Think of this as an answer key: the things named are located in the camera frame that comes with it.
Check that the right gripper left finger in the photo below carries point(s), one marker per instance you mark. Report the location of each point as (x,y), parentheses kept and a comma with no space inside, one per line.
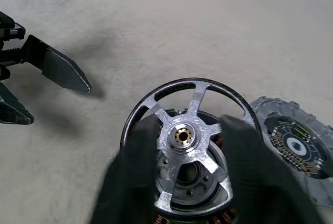
(130,182)

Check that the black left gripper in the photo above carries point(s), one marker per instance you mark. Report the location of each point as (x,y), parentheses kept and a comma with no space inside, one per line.
(7,52)

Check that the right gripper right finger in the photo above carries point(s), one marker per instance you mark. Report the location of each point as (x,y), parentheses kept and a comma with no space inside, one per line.
(260,187)

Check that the silver spoked motor rotor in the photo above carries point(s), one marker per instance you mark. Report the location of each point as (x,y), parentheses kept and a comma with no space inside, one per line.
(182,128)

